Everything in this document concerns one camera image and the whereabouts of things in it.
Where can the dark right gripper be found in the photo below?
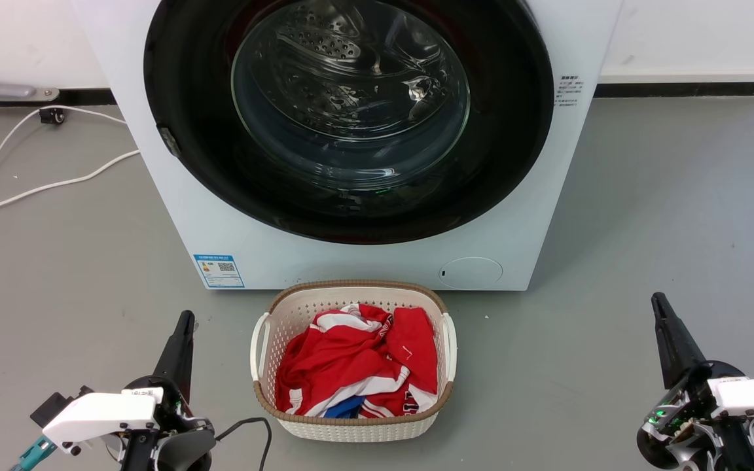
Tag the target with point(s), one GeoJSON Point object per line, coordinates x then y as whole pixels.
{"type": "Point", "coordinates": [691, 418]}

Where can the blue energy label sticker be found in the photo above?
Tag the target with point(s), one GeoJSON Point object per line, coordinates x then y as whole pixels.
{"type": "Point", "coordinates": [218, 271]}

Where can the small text notice sticker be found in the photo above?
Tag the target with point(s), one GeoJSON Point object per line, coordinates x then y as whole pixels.
{"type": "Point", "coordinates": [569, 91]}

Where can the grey metal floor bracket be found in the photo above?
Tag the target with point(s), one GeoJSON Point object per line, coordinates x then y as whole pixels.
{"type": "Point", "coordinates": [4, 89]}

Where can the black round glass washer door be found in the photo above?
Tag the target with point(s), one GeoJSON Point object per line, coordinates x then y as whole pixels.
{"type": "Point", "coordinates": [501, 163]}

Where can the blue garment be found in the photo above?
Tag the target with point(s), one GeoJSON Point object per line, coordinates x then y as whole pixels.
{"type": "Point", "coordinates": [343, 409]}

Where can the silver metal door hinge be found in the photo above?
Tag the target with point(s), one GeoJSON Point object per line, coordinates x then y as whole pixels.
{"type": "Point", "coordinates": [169, 142]}

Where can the white front-load washing machine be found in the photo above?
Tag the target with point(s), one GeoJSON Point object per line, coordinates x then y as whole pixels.
{"type": "Point", "coordinates": [377, 261]}

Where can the red and white jersey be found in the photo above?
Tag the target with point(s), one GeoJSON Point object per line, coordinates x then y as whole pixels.
{"type": "Point", "coordinates": [351, 360]}

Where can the round white filter cover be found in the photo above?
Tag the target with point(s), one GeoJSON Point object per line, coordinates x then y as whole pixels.
{"type": "Point", "coordinates": [470, 273]}

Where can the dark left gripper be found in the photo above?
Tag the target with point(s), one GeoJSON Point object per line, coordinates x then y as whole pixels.
{"type": "Point", "coordinates": [177, 438]}

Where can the small black caster wheel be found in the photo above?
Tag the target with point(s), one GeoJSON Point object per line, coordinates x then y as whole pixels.
{"type": "Point", "coordinates": [53, 116]}

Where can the black left wrist block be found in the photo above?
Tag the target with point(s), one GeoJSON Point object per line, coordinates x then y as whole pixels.
{"type": "Point", "coordinates": [56, 405]}

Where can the cream woven plastic laundry basket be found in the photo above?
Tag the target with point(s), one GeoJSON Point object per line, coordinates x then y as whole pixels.
{"type": "Point", "coordinates": [298, 314]}

